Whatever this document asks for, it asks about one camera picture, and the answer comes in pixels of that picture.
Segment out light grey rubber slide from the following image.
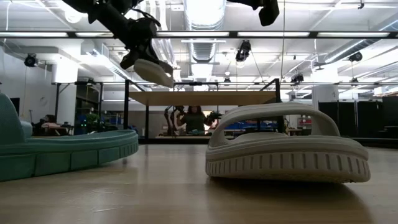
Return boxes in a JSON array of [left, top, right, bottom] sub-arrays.
[[205, 102, 372, 184], [132, 58, 175, 89]]

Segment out black background rack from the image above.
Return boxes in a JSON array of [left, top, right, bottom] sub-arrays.
[[51, 81, 104, 131]]

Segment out black partition panels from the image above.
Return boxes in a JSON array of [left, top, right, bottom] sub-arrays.
[[318, 95, 398, 139]]

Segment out person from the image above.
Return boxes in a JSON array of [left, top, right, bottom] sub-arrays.
[[32, 114, 68, 136], [176, 105, 216, 134]]

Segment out blue storage bins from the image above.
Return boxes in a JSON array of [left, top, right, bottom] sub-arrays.
[[224, 121, 278, 131]]

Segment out thin hanging cable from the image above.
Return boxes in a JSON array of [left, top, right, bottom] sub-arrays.
[[280, 14, 286, 82]]

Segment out black aluminium table frame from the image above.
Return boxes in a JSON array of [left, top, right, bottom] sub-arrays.
[[136, 136, 398, 149]]

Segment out white pillar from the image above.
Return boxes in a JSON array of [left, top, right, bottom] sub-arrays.
[[312, 84, 340, 110]]

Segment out black overhead light bar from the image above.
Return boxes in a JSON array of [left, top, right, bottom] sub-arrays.
[[0, 30, 398, 40]]

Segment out silver ventilation duct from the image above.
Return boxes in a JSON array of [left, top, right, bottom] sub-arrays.
[[183, 0, 226, 63]]

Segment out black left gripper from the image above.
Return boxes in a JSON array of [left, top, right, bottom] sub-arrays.
[[119, 17, 174, 78]]

